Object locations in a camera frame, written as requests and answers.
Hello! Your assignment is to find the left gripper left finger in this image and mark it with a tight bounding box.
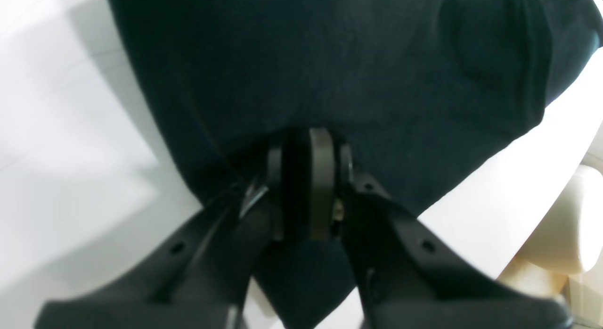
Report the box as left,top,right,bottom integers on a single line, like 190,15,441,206
34,143,285,329

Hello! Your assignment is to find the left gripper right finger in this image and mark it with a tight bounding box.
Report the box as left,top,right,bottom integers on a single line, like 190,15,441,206
309,128,573,329

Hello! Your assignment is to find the black graphic T-shirt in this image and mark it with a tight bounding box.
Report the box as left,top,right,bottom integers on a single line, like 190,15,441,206
108,0,602,329

